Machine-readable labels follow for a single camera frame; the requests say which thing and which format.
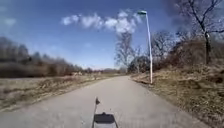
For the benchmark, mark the tall pale bare tree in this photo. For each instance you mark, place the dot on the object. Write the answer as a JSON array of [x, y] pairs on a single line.
[[125, 50]]

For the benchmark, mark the grey asphalt path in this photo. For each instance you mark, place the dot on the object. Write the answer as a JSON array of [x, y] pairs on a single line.
[[126, 96]]

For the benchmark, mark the street lamp pole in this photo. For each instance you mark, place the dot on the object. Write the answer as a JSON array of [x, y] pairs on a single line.
[[150, 50]]

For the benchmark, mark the broad bare tree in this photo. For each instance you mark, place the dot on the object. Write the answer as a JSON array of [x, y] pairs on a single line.
[[162, 43]]

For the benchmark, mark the brown bare bushes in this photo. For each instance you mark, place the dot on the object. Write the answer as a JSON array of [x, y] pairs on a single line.
[[190, 53]]

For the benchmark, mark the dry grass slope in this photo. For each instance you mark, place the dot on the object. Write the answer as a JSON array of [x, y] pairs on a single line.
[[186, 90]]

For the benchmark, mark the dry grass field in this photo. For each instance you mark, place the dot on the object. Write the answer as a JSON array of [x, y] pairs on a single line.
[[33, 88]]

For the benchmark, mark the wood of bare trees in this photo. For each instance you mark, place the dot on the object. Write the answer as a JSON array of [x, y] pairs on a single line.
[[26, 65]]

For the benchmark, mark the large dark bare tree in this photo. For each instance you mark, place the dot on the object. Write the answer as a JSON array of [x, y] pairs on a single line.
[[207, 43]]

